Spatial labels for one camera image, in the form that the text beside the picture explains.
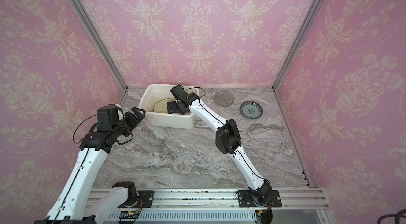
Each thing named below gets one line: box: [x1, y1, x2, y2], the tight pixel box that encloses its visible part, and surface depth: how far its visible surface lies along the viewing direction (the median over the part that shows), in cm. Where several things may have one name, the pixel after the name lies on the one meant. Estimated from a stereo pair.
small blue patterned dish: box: [240, 100, 264, 119], surface depth 111 cm
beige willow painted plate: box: [152, 98, 177, 114], surface depth 105 cm
